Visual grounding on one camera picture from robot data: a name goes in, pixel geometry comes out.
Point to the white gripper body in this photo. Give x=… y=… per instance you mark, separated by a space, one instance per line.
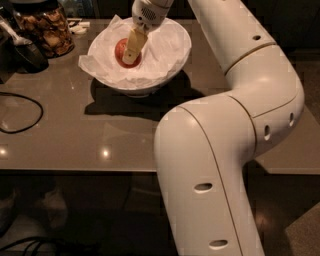
x=145 y=15

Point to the white spoon handle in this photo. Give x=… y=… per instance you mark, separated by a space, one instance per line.
x=17 y=40

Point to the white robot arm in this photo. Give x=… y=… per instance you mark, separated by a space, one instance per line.
x=202 y=145

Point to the black round appliance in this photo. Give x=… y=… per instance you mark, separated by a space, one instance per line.
x=27 y=59

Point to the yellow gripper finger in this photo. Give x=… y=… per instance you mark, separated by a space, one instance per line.
x=135 y=42

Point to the red apple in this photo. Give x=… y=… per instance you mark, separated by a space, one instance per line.
x=119 y=52

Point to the white tissue paper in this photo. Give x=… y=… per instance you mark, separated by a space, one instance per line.
x=160 y=56

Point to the glass jar of dried chips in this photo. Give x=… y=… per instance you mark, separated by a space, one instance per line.
x=46 y=23

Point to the white shoe under table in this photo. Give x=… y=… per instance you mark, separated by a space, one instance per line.
x=55 y=206

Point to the white bowl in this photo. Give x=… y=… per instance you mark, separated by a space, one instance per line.
x=146 y=87

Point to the small white items on table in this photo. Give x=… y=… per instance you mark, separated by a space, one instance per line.
x=79 y=27

